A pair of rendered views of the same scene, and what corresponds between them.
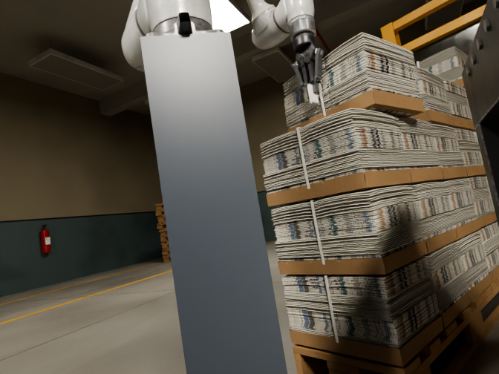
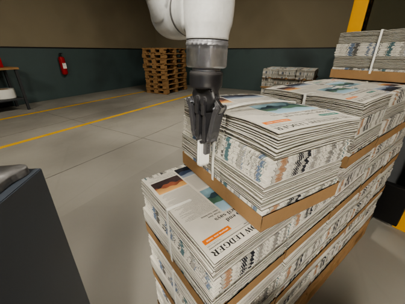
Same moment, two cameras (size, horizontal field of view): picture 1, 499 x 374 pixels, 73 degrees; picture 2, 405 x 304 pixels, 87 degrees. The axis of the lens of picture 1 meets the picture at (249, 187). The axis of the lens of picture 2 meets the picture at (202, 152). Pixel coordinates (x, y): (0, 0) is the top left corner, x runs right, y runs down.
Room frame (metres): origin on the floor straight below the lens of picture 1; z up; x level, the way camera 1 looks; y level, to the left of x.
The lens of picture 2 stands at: (0.60, -0.31, 1.20)
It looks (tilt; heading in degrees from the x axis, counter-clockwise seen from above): 25 degrees down; 5
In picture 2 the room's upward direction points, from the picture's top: straight up
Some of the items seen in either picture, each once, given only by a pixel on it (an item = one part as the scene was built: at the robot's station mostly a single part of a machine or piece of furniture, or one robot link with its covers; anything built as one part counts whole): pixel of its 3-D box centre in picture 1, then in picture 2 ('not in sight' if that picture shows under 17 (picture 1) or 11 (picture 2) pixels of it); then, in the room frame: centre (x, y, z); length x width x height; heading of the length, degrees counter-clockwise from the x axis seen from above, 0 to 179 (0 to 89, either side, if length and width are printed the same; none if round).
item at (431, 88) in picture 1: (393, 113); (317, 117); (1.52, -0.71, 0.95); 0.38 x 0.29 x 0.23; 43
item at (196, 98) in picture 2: (305, 70); (201, 117); (1.12, -0.26, 1.05); 0.04 x 0.01 x 0.11; 132
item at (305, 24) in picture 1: (302, 30); (207, 56); (1.12, -0.27, 1.19); 0.09 x 0.09 x 0.06
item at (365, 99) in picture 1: (379, 110); (278, 188); (1.10, -0.47, 0.86); 0.29 x 0.16 x 0.04; 126
